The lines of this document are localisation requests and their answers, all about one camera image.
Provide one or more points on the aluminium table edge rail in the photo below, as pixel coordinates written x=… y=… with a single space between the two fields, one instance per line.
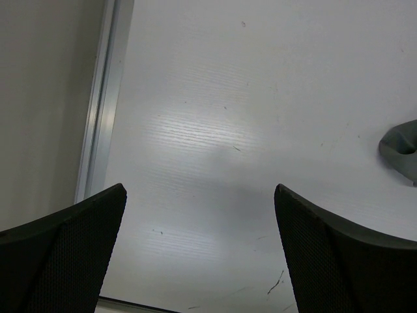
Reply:
x=109 y=66

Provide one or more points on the grey pleated skirt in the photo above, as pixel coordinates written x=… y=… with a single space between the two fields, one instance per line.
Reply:
x=398 y=149

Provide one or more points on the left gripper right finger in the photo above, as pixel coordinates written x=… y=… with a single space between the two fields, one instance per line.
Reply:
x=336 y=265

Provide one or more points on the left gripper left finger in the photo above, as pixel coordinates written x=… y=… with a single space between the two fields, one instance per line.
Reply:
x=57 y=263

